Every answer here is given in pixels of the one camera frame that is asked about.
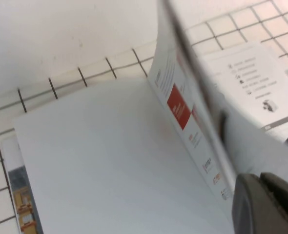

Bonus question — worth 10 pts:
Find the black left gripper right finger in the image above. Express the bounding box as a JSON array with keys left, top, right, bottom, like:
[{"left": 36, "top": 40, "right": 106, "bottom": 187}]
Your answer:
[{"left": 260, "top": 172, "right": 288, "bottom": 234}]

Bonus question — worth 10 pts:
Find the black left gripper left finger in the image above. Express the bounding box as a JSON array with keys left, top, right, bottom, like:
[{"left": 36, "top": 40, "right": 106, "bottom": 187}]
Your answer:
[{"left": 230, "top": 172, "right": 288, "bottom": 234}]

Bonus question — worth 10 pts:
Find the white black-grid tablecloth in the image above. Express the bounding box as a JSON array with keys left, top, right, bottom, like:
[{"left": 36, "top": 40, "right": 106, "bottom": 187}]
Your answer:
[{"left": 0, "top": 0, "right": 288, "bottom": 234}]

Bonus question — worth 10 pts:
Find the white brochure book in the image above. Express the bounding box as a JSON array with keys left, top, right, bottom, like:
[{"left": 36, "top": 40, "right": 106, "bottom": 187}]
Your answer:
[{"left": 1, "top": 0, "right": 288, "bottom": 234}]

